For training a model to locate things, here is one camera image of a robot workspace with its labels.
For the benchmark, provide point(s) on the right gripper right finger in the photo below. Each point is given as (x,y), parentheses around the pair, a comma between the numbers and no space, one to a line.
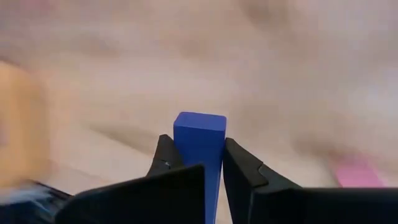
(295,205)

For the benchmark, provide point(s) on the pink wooden block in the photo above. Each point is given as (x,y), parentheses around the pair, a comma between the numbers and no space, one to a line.
(357,177)

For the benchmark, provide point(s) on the blue wooden block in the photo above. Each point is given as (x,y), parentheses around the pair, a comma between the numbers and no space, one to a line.
(200,137)

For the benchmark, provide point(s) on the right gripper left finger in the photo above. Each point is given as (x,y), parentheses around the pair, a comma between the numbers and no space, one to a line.
(140,202)

